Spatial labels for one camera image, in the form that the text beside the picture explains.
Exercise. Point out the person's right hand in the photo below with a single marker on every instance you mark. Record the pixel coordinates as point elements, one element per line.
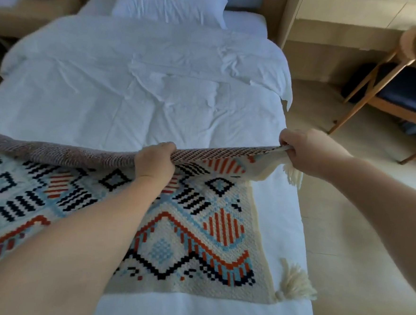
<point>311,154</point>

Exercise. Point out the person's left hand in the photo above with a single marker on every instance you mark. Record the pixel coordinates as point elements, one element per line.
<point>154,162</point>

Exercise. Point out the patterned woven blanket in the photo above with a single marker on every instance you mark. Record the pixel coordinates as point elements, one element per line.
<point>195,233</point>

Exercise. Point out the person's left forearm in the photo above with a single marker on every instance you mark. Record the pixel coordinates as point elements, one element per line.
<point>62,252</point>

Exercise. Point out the person's right forearm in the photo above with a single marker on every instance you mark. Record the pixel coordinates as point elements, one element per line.
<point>385,210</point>

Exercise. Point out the white bed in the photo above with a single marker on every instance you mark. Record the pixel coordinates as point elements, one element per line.
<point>163,88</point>

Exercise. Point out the wooden chair dark seat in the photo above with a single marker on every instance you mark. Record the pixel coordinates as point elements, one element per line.
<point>411,91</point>

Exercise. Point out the white pillow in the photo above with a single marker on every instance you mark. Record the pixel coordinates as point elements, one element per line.
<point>169,2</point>

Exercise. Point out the wooden nightstand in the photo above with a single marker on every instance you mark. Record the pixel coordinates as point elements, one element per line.
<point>33,15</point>

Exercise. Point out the wooden wall desk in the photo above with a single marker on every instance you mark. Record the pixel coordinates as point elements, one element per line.
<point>345,26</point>

